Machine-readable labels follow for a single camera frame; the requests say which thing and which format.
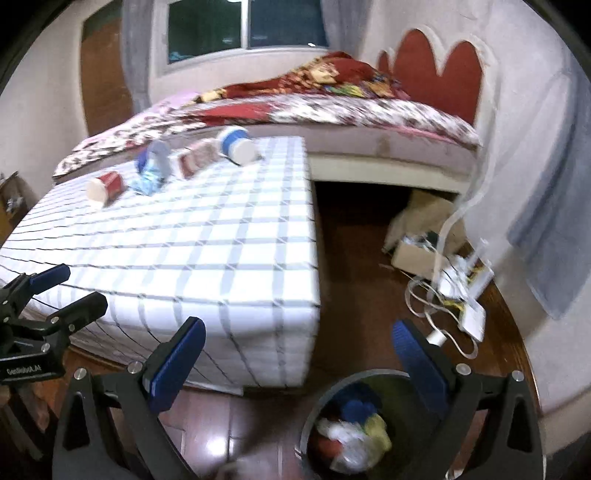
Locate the pink cloth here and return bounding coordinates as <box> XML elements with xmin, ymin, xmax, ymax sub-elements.
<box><xmin>87</xmin><ymin>89</ymin><xmax>200</xmax><ymax>140</ymax></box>

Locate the flat white router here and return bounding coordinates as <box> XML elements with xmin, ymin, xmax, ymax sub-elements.
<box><xmin>458</xmin><ymin>299</ymin><xmax>487</xmax><ymax>343</ymax></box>

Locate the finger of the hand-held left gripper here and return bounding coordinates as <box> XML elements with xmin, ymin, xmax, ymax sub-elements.
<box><xmin>47</xmin><ymin>291</ymin><xmax>108</xmax><ymax>336</ymax></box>
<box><xmin>0</xmin><ymin>263</ymin><xmax>71</xmax><ymax>324</ymax></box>

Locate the bed with floral sheet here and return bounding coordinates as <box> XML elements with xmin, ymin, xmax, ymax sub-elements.
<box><xmin>52</xmin><ymin>90</ymin><xmax>484</xmax><ymax>205</ymax></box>

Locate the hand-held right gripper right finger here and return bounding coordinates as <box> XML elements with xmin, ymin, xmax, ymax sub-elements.
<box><xmin>392</xmin><ymin>320</ymin><xmax>544</xmax><ymax>480</ymax></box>

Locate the red and white headboard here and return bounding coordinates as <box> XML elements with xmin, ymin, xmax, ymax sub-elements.
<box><xmin>376</xmin><ymin>25</ymin><xmax>498</xmax><ymax>136</ymax></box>

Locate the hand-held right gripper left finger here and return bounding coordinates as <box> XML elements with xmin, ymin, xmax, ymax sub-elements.
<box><xmin>52</xmin><ymin>316</ymin><xmax>207</xmax><ymax>480</ymax></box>

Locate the brown wooden door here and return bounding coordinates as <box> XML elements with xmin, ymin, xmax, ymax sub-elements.
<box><xmin>80</xmin><ymin>9</ymin><xmax>136</xmax><ymax>138</ymax></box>

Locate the window with white frame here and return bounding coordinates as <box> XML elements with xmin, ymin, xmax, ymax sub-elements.
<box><xmin>151</xmin><ymin>0</ymin><xmax>331</xmax><ymax>78</ymax></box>

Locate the red paper cup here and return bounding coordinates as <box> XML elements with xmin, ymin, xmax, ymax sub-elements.
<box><xmin>86</xmin><ymin>170</ymin><xmax>127</xmax><ymax>209</ymax></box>

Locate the red printed blanket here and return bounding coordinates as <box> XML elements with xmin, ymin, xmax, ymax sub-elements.
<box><xmin>198</xmin><ymin>50</ymin><xmax>410</xmax><ymax>103</ymax></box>

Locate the clear plastic bag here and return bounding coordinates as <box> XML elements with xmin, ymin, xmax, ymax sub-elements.
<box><xmin>318</xmin><ymin>416</ymin><xmax>371</xmax><ymax>472</ymax></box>

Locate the colourful printed pillow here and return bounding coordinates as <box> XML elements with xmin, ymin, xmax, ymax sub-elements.
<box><xmin>323</xmin><ymin>69</ymin><xmax>411</xmax><ymax>101</ymax></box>

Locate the black round trash bin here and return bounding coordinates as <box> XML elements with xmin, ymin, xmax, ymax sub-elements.
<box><xmin>299</xmin><ymin>368</ymin><xmax>462</xmax><ymax>480</ymax></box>

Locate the red and white carton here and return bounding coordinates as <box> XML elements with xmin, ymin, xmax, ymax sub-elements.
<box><xmin>174</xmin><ymin>138</ymin><xmax>223</xmax><ymax>181</ymax></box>

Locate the grey curtain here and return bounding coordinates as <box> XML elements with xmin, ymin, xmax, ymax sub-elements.
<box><xmin>320</xmin><ymin>0</ymin><xmax>371</xmax><ymax>62</ymax></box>
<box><xmin>119</xmin><ymin>0</ymin><xmax>154</xmax><ymax>112</ymax></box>
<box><xmin>507</xmin><ymin>68</ymin><xmax>588</xmax><ymax>320</ymax></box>

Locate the white checkered tablecloth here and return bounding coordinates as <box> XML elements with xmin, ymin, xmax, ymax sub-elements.
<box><xmin>0</xmin><ymin>135</ymin><xmax>322</xmax><ymax>388</ymax></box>

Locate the dark wooden furniture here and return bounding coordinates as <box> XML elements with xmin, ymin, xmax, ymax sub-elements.
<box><xmin>0</xmin><ymin>170</ymin><xmax>34</xmax><ymax>241</ymax></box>

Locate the blue and white cup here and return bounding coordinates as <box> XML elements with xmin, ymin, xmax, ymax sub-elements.
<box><xmin>216</xmin><ymin>125</ymin><xmax>264</xmax><ymax>166</ymax></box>

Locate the white router with antennas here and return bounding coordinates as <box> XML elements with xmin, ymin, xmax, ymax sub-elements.
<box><xmin>438</xmin><ymin>239</ymin><xmax>496</xmax><ymax>302</ymax></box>

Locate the light blue face mask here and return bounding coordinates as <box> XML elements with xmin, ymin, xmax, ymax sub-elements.
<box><xmin>128</xmin><ymin>170</ymin><xmax>168</xmax><ymax>195</ymax></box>

